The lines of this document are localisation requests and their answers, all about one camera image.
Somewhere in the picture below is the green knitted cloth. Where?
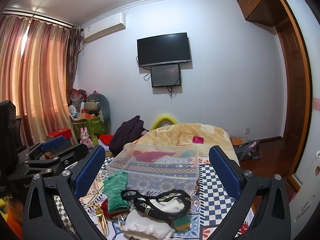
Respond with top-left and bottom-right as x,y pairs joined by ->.
103,170 -> 131,214

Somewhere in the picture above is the black patterned strap bag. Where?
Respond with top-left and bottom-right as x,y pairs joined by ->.
120,189 -> 191,221

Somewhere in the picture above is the yellow green sponge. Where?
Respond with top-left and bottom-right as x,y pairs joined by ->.
171,215 -> 191,231

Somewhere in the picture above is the red gift box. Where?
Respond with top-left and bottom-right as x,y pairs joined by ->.
47,128 -> 73,140

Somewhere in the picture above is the pink rabbit figurine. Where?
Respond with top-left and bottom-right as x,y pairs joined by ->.
80,127 -> 94,150

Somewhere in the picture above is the grey pink bag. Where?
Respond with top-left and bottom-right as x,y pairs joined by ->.
233,140 -> 262,162

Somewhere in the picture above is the red embroidered pouch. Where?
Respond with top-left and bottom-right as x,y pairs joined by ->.
100,199 -> 129,218

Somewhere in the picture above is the green cardboard box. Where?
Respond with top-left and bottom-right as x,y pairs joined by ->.
72,117 -> 108,140

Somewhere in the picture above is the grey plush toy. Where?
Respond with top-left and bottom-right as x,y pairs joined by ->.
84,93 -> 111,126

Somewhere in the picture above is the dark purple garment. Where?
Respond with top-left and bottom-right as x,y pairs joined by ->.
109,115 -> 148,156

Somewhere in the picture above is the white fluffy cloth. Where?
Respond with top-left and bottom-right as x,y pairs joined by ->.
121,208 -> 174,239

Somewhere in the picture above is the beige floral blanket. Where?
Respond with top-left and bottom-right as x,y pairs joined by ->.
133,123 -> 239,164

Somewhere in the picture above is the clear plastic storage box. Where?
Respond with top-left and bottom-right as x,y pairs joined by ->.
106,144 -> 199,196

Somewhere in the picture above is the pink striped curtain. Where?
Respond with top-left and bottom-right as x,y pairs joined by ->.
1,15 -> 81,146

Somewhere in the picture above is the white air conditioner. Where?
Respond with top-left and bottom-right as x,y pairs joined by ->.
84,12 -> 126,43

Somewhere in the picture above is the wooden overhead cabinet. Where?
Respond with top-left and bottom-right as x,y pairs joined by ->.
238,0 -> 287,27

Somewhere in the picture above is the gold tassel cord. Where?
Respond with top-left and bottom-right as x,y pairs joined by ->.
85,203 -> 111,238

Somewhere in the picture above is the wooden door frame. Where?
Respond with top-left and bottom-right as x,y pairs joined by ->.
276,0 -> 312,191

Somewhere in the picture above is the yellow foam ring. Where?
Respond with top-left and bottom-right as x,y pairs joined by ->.
150,114 -> 179,131

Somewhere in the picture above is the small wall monitor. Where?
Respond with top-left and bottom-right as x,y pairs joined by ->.
150,64 -> 181,88

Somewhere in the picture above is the black wall television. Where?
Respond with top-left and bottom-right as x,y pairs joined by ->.
137,33 -> 191,67

